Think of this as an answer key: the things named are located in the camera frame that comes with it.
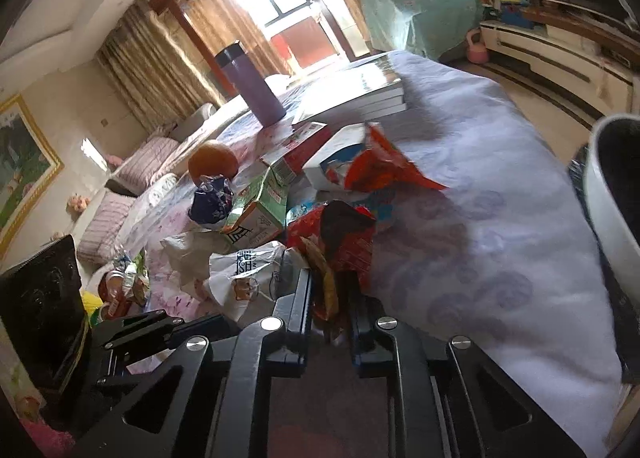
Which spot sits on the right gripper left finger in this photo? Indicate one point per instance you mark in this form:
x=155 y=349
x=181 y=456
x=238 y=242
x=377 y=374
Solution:
x=209 y=398

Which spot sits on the floral tablecloth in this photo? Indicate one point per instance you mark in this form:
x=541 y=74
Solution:
x=504 y=256

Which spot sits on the stack of children's books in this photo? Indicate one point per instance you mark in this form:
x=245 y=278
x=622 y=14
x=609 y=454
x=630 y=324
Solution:
x=363 y=91

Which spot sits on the pink kettlebell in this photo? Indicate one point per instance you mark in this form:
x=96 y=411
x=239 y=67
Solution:
x=476 y=50

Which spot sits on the purple thermos bottle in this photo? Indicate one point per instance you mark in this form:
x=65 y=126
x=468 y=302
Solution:
x=243 y=74

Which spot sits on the green white carton box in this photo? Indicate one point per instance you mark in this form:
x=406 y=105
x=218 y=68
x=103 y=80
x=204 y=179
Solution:
x=258 y=212

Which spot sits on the beige curtain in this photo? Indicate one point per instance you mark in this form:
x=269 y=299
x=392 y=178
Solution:
x=151 y=72

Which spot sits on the white round trash bin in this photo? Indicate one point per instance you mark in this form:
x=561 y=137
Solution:
x=605 y=176

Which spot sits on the white blue torn snack bag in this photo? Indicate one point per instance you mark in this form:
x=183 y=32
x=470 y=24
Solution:
x=246 y=284

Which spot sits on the red orange torn wrapper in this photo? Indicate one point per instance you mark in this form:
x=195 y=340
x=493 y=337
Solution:
x=360 y=158

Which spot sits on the teal cloth covered furniture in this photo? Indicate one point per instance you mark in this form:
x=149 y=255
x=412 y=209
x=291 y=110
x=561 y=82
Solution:
x=429 y=28

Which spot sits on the red cracker snack bag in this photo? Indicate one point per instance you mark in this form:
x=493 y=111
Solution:
x=336 y=240

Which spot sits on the blue jelly pouch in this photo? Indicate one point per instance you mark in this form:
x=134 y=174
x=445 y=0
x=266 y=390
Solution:
x=299 y=210

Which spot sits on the green snack packet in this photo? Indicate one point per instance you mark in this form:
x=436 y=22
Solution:
x=136 y=283

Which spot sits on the dark blue snack wrapper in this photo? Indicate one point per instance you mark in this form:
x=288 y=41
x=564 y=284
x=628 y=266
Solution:
x=212 y=202

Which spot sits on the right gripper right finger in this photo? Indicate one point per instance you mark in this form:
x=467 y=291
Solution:
x=447 y=398

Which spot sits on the framed landscape painting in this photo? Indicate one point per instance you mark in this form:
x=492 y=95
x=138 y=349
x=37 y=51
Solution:
x=28 y=166

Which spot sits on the orange fruit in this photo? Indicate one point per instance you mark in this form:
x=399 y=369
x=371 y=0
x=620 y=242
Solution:
x=211 y=159

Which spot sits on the white crumpled plastic bag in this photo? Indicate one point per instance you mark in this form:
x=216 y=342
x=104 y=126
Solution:
x=188 y=254

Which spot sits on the white tv cabinet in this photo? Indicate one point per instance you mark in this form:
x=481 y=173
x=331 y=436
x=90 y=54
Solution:
x=605 y=85

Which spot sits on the red white flat box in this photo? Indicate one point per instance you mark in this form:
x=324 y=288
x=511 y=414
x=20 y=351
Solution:
x=298 y=147

